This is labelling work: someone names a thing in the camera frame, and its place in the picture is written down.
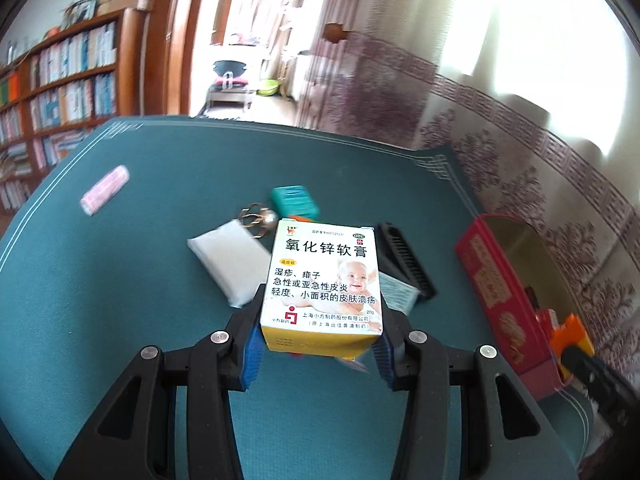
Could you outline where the wooden bookshelf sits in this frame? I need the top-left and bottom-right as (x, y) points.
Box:
(1, 9), (145, 216)

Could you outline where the black wok on stand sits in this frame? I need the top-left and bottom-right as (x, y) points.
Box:
(213, 60), (248, 91)

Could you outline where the patterned curtain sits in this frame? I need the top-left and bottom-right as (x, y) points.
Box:
(303, 0), (639, 379)

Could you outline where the red long toy brick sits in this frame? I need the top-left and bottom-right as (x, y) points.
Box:
(535, 309), (560, 334)

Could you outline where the metal keyring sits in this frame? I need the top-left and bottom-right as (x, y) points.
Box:
(238, 203), (279, 238)

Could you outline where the yellow white medicine box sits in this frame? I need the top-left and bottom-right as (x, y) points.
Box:
(260, 219), (383, 361)

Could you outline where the light blue printed box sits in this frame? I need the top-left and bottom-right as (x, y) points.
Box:
(378, 273), (420, 315)

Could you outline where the orange yellow toy brick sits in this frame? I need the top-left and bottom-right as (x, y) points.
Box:
(547, 310), (594, 380)

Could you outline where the teal dental floss box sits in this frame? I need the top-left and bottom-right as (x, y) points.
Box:
(270, 184), (320, 220)

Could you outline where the white tissue pack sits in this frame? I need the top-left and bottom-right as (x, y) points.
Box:
(186, 220), (271, 308)

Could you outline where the red pink tin box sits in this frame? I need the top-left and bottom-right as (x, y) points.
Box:
(456, 214), (582, 399)

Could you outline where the black comb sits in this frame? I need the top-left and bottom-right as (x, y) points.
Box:
(374, 222), (436, 301)

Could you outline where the pink white roll pack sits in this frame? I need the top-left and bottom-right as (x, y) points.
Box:
(79, 165), (130, 216)

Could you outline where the wooden door frame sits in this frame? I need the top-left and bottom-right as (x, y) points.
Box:
(140, 0), (231, 115)

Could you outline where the orange green toy brick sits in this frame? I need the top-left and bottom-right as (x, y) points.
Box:
(288, 214), (314, 223)

